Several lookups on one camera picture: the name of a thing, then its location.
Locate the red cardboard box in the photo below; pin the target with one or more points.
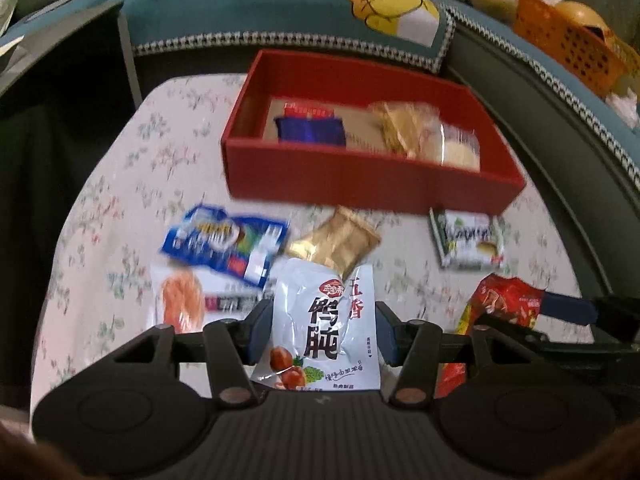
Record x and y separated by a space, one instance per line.
350 180

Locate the green and white snack packet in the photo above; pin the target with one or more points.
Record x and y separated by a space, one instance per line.
470 240

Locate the clear bun packet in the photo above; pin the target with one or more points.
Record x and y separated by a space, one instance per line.
460 152

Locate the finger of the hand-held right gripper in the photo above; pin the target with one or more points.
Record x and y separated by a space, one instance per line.
575 347
570 309

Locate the orange plastic basket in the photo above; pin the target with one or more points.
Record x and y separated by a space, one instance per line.
565 40

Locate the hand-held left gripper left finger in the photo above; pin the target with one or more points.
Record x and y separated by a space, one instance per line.
257 327

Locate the dark grey side table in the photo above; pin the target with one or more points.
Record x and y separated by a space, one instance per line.
60 45

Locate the gold foil snack packet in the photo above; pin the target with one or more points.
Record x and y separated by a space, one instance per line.
335 245

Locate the pale green cloth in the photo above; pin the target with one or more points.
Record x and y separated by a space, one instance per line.
7 5

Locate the green sofa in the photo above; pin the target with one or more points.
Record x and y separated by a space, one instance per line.
550 125

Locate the blue and white snack packet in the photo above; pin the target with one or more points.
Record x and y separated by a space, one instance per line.
215 237

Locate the dark blue foil snack packet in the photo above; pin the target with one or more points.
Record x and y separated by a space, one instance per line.
310 132

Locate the teal houndstooth edged sofa cover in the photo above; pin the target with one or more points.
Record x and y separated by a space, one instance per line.
540 70

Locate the round yellow pomelo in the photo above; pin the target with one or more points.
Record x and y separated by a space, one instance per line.
580 15

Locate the small red white snack packet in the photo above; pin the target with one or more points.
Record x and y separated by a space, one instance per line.
307 110

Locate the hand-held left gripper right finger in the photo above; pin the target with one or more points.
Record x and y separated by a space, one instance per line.
387 332

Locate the white packet with orange strips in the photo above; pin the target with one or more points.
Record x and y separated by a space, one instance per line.
180 300

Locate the clear bag of fried crisps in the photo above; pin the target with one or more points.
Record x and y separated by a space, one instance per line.
400 127

